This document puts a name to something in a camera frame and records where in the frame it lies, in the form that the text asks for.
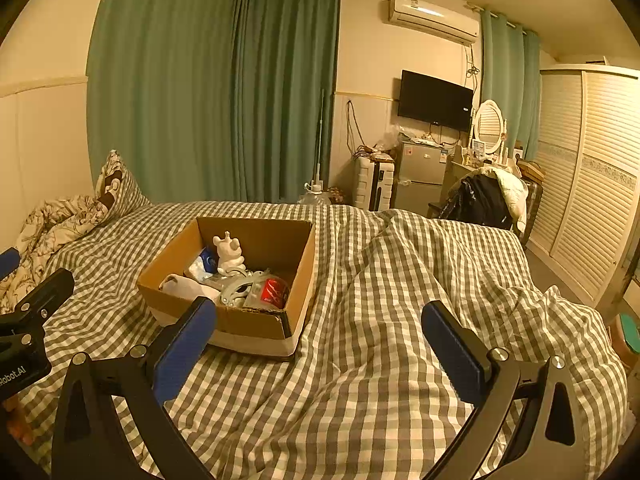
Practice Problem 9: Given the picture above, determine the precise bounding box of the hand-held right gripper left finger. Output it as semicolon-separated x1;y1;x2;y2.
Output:
50;296;218;480

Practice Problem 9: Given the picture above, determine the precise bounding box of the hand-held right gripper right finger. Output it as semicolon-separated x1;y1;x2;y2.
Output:
421;301;593;480

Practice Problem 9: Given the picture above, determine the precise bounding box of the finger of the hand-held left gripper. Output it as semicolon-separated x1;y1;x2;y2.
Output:
0;248;22;282
0;267;76;331

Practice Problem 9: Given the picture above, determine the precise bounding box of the white sock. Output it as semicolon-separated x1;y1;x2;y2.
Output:
159;273;222;305

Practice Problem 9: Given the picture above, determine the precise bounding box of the grey-green band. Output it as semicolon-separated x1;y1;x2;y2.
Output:
219;270;267;309

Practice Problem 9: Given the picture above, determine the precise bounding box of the brown cardboard box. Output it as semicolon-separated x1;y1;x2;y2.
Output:
137;216;317;359

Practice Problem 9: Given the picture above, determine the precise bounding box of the white bunny figurine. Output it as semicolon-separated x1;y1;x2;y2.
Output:
212;231;247;275

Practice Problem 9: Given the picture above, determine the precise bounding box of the person's left hand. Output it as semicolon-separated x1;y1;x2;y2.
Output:
0;400;32;449

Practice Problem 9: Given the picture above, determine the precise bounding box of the floral duvet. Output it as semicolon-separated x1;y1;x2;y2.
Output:
0;194;109;312

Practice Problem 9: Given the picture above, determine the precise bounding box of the checked blanket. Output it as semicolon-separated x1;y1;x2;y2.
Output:
10;200;632;480

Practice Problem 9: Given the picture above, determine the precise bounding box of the checked floral pillow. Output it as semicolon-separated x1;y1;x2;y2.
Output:
94;150;151;212

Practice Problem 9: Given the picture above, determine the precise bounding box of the black jacket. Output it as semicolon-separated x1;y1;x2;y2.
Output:
437;174;516;234

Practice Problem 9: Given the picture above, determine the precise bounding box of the teal bin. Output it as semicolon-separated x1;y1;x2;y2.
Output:
617;312;640;357

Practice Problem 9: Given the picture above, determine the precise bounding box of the silver fridge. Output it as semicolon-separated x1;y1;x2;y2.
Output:
392;141;451;214

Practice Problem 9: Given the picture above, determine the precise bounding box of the dressing table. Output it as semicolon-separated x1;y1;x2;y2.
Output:
442;152;521;197

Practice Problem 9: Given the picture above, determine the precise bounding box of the white suitcase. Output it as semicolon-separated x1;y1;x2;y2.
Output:
352;156;397;212

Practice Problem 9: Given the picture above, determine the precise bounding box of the clear water bottle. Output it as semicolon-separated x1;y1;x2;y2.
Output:
299;180;334;206

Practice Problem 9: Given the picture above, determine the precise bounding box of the clear plastic bag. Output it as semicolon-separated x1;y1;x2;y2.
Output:
380;131;407;154

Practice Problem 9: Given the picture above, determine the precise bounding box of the white louvered wardrobe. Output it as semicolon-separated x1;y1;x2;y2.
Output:
525;65;640;312

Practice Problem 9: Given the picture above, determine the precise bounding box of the white oval mirror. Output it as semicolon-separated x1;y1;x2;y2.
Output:
472;100;506;157

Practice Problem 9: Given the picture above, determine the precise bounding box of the wide green curtain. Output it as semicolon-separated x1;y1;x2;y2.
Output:
86;0;342;206

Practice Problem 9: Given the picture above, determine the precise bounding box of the mop pole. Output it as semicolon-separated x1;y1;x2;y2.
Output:
314;89;326;187

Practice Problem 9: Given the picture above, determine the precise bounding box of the black television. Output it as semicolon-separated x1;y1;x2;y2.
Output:
398;70;475;130

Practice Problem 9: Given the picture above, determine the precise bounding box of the narrow green curtain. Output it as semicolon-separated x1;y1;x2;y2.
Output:
480;10;542;162

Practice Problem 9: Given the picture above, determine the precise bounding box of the white air conditioner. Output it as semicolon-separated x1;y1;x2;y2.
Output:
389;0;480;44

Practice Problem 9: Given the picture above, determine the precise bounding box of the hanging wall cable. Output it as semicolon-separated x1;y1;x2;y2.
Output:
346;100;367;154

